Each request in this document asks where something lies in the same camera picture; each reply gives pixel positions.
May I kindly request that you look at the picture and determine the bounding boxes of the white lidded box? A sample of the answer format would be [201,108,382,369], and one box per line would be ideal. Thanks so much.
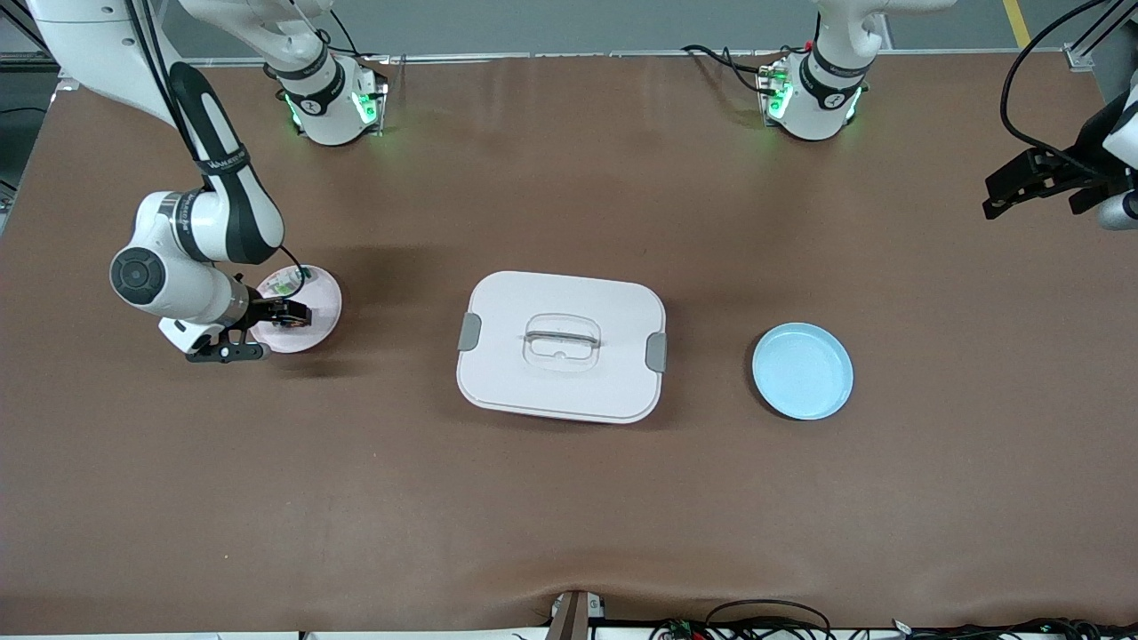
[456,270,668,425]

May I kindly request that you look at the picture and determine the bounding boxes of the pink round plate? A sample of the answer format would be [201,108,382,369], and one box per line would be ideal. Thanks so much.
[247,264,343,355]

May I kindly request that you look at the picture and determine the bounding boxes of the light blue round plate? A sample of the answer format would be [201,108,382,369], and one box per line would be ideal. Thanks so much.
[752,322,854,421]

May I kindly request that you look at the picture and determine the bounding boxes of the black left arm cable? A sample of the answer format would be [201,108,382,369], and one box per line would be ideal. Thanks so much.
[1000,0,1112,165]

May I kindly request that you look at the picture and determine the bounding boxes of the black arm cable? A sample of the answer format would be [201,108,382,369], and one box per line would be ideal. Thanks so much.
[124,0,309,290]
[1000,0,1112,165]

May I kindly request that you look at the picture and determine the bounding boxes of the aluminium frame post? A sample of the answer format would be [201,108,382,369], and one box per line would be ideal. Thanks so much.
[0,0,85,90]
[1062,0,1138,72]

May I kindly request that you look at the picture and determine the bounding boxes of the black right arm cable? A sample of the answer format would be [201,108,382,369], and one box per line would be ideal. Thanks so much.
[124,0,309,290]

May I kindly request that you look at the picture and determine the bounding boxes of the black base cables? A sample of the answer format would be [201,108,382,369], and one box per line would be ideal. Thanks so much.
[680,43,788,97]
[302,9,392,68]

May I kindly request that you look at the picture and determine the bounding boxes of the metal table edge rail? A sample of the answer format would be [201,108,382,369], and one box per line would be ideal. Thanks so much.
[178,49,1068,68]

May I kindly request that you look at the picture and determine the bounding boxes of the metal table edge bracket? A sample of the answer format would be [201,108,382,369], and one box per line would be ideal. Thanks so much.
[547,590,607,640]

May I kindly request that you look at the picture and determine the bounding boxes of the black cable bundle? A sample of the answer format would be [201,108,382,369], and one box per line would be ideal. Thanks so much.
[889,616,1138,640]

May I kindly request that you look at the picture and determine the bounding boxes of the black looped cable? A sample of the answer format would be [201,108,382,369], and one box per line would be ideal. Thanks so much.
[707,600,834,640]

